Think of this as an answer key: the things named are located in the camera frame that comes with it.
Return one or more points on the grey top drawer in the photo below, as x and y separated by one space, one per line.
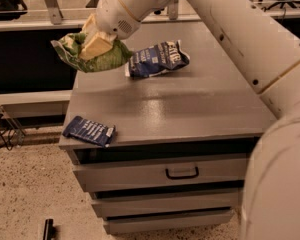
99 177

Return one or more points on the grey middle drawer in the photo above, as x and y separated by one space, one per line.
164 203

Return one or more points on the grey drawer cabinet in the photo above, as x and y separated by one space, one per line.
205 108

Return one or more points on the black cylinder on floor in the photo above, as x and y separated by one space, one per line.
48 233

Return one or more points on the green jalapeno chip bag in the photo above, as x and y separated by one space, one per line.
70 47

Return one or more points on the blue chip bag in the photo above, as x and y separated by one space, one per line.
158 59

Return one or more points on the grey drawer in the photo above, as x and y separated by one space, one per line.
164 203
161 222
99 177

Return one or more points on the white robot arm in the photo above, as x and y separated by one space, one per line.
268 57

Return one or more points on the blue rxbar blueberry bar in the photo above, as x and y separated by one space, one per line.
89 131

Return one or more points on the metal railing post left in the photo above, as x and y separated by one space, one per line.
54 11

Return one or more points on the grey bottom drawer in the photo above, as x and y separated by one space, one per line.
161 222

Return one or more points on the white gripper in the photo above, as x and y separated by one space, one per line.
114 16

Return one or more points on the black drawer handle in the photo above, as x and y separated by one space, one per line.
182 174

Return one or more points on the metal railing post middle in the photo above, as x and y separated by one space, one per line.
172 10

